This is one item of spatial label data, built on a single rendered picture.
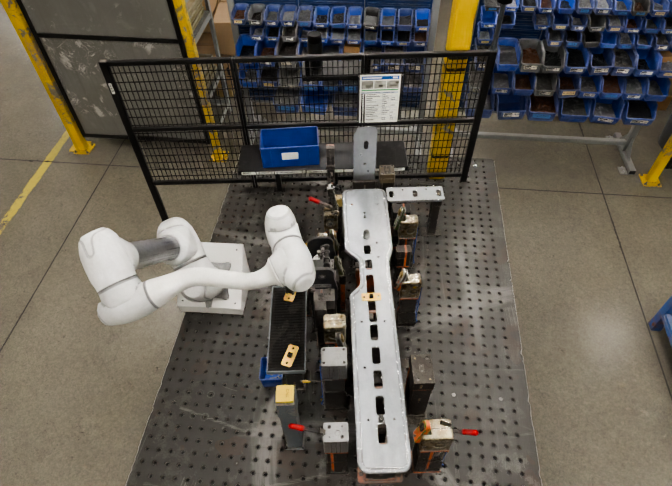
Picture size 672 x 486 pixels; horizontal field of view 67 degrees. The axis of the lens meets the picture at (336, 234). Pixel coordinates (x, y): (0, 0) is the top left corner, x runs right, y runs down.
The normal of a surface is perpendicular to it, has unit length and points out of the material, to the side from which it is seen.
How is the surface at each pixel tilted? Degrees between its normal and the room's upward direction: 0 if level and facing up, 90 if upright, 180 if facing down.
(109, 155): 0
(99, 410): 0
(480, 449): 0
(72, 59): 89
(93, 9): 92
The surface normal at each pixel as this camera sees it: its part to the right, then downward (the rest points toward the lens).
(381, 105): 0.02, 0.76
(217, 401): -0.02, -0.65
